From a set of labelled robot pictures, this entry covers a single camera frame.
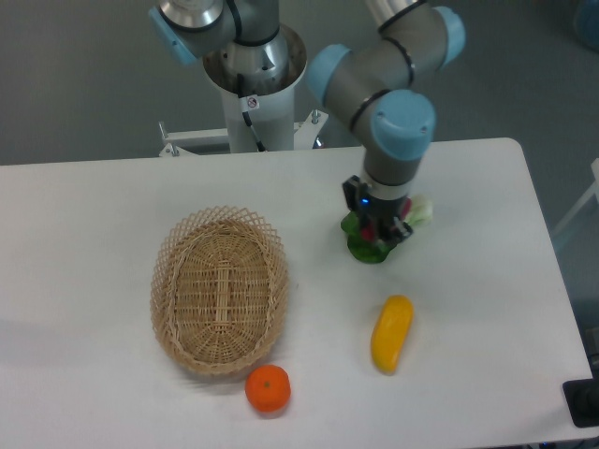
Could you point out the white metal base frame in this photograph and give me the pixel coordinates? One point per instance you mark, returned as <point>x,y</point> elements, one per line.
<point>216,141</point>

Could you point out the orange tangerine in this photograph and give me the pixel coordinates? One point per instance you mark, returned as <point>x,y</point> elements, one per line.
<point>268,389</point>

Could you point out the oval wicker basket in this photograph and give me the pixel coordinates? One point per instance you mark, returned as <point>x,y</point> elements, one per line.
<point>219,291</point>

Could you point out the dark red sweet potato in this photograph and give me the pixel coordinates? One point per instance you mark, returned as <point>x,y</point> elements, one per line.
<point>407,206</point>

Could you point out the yellow squash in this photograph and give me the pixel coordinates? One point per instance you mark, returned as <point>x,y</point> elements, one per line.
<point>390,332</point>

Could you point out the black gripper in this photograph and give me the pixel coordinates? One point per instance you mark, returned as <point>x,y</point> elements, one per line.
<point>379,210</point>

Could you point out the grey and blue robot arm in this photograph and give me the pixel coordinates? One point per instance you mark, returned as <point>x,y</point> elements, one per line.
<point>368,92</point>

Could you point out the black device at table corner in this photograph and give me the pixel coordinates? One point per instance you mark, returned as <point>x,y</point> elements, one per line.
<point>582,401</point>

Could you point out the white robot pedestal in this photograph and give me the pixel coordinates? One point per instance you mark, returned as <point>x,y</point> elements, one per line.
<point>257,87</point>

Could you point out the green bok choy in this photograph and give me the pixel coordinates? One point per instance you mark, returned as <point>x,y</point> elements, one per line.
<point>417,211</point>

